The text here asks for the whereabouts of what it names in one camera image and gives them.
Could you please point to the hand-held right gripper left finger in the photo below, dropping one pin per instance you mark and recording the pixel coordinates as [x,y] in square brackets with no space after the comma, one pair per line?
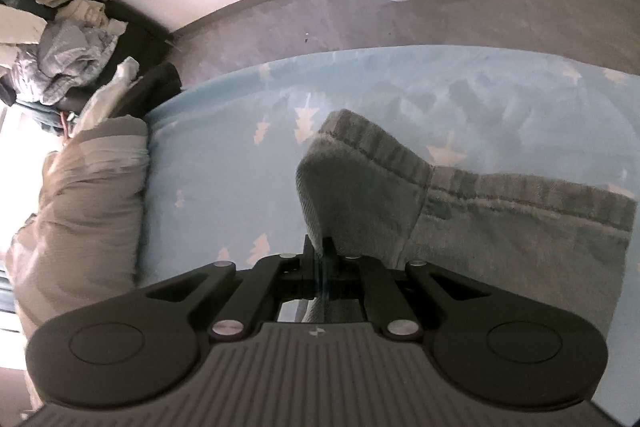
[312,259]

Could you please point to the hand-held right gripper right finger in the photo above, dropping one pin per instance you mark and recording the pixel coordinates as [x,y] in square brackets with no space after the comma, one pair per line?
[331,259]

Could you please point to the denim jacket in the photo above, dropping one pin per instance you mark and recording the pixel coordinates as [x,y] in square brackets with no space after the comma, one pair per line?
[475,227]

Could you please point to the pile of clothes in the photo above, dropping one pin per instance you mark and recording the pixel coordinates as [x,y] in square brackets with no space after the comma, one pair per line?
[60,42]

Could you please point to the bed with blue patterned sheet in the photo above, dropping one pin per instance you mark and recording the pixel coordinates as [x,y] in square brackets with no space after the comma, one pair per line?
[350,107]

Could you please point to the grey duvet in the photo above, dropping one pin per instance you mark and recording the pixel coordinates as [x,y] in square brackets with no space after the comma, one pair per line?
[85,207]

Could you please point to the white cloth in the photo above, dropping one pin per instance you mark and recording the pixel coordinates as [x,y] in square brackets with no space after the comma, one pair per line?
[107,92]

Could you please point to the black sofa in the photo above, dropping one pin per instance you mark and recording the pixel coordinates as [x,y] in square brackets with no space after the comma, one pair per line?
[145,37]

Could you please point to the black bed frame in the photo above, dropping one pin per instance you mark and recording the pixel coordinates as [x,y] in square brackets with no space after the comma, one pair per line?
[155,94]

